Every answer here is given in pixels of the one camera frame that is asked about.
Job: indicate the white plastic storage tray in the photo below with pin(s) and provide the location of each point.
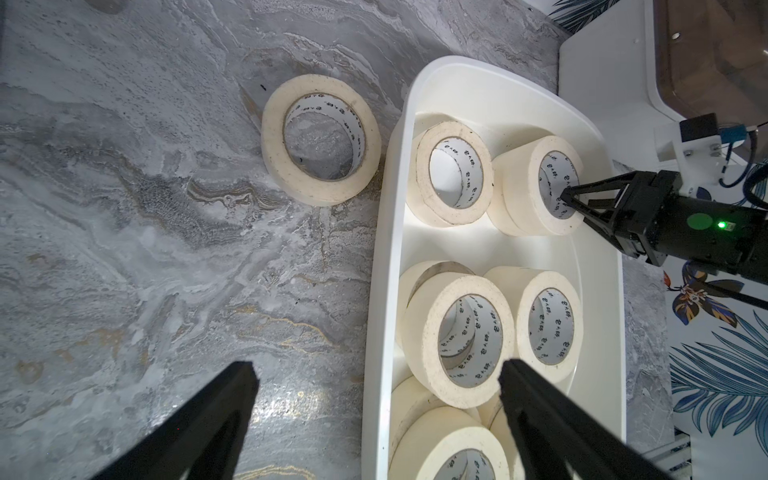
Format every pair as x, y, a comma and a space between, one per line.
506, 111

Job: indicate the brown lidded storage box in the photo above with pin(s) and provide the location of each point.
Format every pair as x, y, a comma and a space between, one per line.
644, 65

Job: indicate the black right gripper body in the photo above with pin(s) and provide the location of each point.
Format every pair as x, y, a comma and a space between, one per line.
658, 223

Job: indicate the cream masking tape roll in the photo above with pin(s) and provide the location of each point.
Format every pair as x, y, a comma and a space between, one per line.
467, 156
408, 402
332, 98
528, 183
492, 416
457, 331
548, 318
413, 278
482, 458

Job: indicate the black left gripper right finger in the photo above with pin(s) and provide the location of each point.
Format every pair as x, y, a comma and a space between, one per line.
556, 438

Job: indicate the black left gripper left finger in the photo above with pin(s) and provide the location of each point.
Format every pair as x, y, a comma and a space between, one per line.
202, 439

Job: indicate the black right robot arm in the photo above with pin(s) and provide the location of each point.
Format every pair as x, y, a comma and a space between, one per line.
719, 288

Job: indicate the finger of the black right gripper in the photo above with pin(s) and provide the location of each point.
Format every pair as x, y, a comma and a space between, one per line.
602, 223
603, 193

